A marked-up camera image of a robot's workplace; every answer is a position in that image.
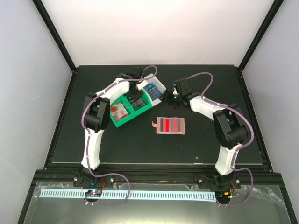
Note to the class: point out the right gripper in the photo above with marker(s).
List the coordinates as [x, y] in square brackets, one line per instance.
[167, 97]

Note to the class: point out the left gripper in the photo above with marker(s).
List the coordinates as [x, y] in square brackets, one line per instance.
[136, 96]

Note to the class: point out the pink leather card holder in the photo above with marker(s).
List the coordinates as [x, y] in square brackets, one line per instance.
[156, 125]

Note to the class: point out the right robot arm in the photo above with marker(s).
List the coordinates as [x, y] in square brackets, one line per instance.
[233, 131]

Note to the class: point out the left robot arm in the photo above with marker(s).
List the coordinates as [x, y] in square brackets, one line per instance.
[96, 116]

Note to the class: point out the black credit card stack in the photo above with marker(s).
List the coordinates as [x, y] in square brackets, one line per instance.
[136, 105]

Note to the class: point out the green bin with black cards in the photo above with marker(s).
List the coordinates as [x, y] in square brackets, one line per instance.
[143, 109]

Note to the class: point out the white bin with blue cards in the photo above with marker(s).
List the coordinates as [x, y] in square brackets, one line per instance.
[159, 85]

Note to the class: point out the blue credit card stack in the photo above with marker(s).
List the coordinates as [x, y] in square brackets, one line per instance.
[153, 91]

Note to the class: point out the green bin with red cards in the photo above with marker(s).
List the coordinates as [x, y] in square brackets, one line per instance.
[130, 116]

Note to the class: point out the red credit card stack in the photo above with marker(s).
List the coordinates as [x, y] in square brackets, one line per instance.
[118, 111]

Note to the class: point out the right circuit board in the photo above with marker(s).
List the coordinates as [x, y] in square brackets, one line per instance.
[221, 195]

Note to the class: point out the circuit board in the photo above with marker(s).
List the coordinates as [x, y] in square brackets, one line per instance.
[221, 195]
[93, 193]

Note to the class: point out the left circuit board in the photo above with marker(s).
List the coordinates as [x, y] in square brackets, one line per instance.
[93, 193]

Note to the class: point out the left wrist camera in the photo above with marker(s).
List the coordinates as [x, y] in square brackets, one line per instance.
[142, 85]

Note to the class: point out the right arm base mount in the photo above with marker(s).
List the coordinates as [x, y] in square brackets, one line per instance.
[210, 180]

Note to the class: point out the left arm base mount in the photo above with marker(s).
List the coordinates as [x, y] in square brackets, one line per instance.
[88, 181]

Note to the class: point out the white slotted cable duct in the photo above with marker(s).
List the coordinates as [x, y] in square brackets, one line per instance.
[132, 195]

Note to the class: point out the left black frame post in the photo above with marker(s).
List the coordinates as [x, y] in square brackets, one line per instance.
[54, 33]

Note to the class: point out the black frame post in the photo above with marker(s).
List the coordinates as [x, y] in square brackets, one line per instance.
[54, 33]
[260, 33]

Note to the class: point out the right black frame post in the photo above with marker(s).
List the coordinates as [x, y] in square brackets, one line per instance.
[260, 33]

